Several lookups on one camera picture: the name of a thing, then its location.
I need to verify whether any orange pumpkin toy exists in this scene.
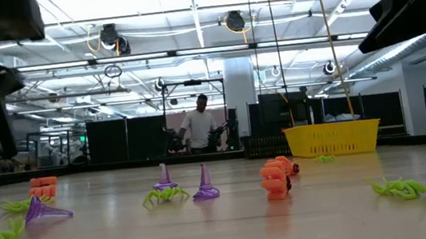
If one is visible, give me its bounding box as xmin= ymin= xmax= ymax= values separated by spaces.
xmin=28 ymin=175 xmax=59 ymax=189
xmin=257 ymin=163 xmax=294 ymax=202
xmin=263 ymin=153 xmax=301 ymax=180
xmin=27 ymin=184 xmax=58 ymax=201

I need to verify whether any purple witch hat toy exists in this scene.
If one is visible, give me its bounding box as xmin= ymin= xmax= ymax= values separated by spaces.
xmin=22 ymin=190 xmax=75 ymax=225
xmin=189 ymin=161 xmax=222 ymax=202
xmin=149 ymin=161 xmax=179 ymax=192

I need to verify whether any black partition panel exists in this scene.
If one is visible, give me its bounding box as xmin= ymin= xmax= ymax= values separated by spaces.
xmin=125 ymin=114 xmax=169 ymax=161
xmin=322 ymin=90 xmax=406 ymax=134
xmin=246 ymin=89 xmax=312 ymax=138
xmin=85 ymin=118 xmax=130 ymax=165

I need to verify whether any yellow plastic basket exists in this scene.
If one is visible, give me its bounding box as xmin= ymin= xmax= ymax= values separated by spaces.
xmin=281 ymin=116 xmax=385 ymax=162

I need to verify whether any black plastic basket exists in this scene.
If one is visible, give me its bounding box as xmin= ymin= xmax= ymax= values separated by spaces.
xmin=241 ymin=131 xmax=293 ymax=161

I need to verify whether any person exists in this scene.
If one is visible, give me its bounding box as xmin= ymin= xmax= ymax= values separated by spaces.
xmin=172 ymin=92 xmax=225 ymax=157

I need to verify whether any black handheld device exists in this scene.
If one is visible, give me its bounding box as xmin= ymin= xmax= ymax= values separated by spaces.
xmin=204 ymin=120 xmax=241 ymax=149

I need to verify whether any black metal cage frame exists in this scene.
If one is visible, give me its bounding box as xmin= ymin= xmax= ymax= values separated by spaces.
xmin=24 ymin=126 xmax=91 ymax=170

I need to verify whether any yellow hanging cable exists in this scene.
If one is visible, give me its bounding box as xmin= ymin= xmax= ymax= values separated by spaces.
xmin=313 ymin=0 xmax=357 ymax=124

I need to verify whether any black hanging cable with coil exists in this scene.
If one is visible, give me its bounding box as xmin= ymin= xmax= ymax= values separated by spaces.
xmin=264 ymin=0 xmax=296 ymax=129

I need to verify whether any black hanging cable loop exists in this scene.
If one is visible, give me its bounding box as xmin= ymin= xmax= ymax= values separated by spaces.
xmin=103 ymin=63 xmax=124 ymax=79

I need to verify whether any black ceiling cable reel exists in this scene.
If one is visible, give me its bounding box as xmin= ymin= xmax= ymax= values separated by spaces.
xmin=222 ymin=9 xmax=247 ymax=34
xmin=97 ymin=21 xmax=133 ymax=59

